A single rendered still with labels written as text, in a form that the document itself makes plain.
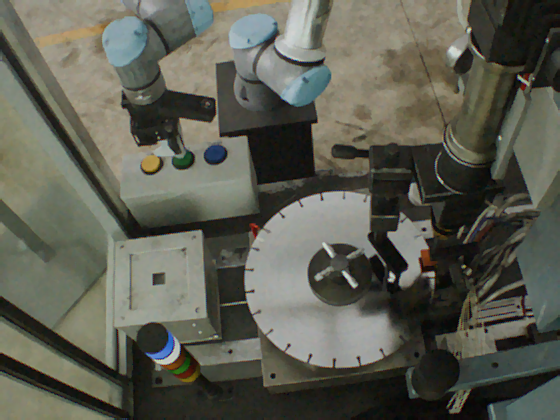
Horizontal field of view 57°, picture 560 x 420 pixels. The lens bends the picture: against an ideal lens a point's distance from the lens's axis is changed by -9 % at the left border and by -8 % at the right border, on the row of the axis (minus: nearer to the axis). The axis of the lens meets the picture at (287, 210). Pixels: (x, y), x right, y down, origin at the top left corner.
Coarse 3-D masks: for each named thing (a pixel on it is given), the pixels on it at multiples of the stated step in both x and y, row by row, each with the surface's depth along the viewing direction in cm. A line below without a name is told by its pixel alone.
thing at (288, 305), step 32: (352, 192) 103; (288, 224) 101; (320, 224) 101; (352, 224) 100; (256, 256) 99; (288, 256) 98; (416, 256) 96; (256, 288) 96; (288, 288) 96; (384, 288) 94; (416, 288) 93; (256, 320) 93; (288, 320) 93; (320, 320) 92; (352, 320) 92; (384, 320) 91; (288, 352) 90; (320, 352) 90; (352, 352) 89; (384, 352) 89
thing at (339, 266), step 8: (328, 248) 93; (336, 256) 92; (344, 256) 92; (352, 256) 92; (336, 264) 91; (344, 264) 91; (320, 272) 91; (328, 272) 91; (336, 272) 92; (344, 272) 91; (352, 280) 90
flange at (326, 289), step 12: (324, 252) 97; (336, 252) 97; (348, 252) 97; (312, 264) 96; (324, 264) 96; (360, 264) 95; (312, 276) 95; (336, 276) 93; (360, 276) 94; (312, 288) 94; (324, 288) 94; (336, 288) 94; (348, 288) 93; (360, 288) 93; (324, 300) 93; (336, 300) 93; (348, 300) 93
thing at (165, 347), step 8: (144, 328) 72; (152, 328) 72; (160, 328) 72; (144, 336) 72; (152, 336) 72; (160, 336) 72; (168, 336) 72; (144, 344) 71; (152, 344) 71; (160, 344) 71; (168, 344) 72; (144, 352) 71; (152, 352) 70; (160, 352) 71; (168, 352) 73
